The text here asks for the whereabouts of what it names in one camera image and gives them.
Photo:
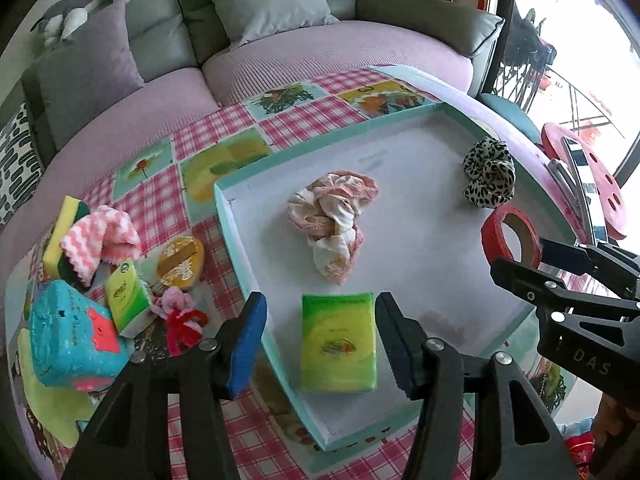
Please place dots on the yellow round tin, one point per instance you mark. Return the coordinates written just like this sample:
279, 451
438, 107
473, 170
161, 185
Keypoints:
180, 262

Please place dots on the pink wavy striped cloth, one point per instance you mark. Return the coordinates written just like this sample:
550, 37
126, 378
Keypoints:
100, 235

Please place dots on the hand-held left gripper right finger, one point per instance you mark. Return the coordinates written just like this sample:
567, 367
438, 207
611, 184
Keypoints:
395, 340

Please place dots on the yellow-green cloth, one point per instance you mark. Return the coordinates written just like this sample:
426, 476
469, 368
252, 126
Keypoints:
50, 405

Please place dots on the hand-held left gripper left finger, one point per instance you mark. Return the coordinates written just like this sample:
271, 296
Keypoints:
247, 345

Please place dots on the reflective flat panel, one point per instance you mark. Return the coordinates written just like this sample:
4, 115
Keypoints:
582, 175

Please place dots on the pink checkered fruit tablecloth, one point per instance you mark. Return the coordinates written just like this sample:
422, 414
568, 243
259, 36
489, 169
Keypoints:
210, 135

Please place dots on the large green tissue pack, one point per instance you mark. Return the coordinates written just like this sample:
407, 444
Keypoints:
337, 342

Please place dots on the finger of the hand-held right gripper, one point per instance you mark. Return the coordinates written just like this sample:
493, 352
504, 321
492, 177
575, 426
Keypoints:
520, 277
562, 255

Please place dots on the purple cushion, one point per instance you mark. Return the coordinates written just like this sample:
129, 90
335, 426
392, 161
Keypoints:
87, 70

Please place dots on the black and white patterned cushion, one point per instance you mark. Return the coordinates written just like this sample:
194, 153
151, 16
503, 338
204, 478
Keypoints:
17, 165

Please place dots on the dark clothes drying rack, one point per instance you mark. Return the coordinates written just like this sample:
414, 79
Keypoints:
527, 50

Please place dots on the pink and white crumpled cloth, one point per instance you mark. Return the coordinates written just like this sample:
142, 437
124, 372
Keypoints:
330, 210

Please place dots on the grey and purple sofa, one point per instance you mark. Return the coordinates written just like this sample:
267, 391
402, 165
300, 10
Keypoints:
350, 45

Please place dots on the pink round stool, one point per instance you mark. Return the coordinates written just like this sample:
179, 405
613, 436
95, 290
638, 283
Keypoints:
612, 195

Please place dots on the yellow and green sponge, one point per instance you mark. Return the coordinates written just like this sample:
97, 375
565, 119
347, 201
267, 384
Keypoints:
60, 232

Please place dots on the teal-rimmed white cardboard tray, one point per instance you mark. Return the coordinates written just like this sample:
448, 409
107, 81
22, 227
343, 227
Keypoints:
425, 185

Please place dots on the teal stool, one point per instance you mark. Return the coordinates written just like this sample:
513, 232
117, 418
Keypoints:
510, 115

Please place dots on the leopard print scrunchie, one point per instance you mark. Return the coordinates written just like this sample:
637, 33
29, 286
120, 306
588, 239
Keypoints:
487, 172

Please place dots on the small green tissue pack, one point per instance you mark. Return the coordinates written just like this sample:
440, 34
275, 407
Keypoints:
125, 300

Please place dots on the grey cushion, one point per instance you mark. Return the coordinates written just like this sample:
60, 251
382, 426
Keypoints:
272, 0

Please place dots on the red tape roll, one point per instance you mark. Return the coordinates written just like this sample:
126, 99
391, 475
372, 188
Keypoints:
492, 227

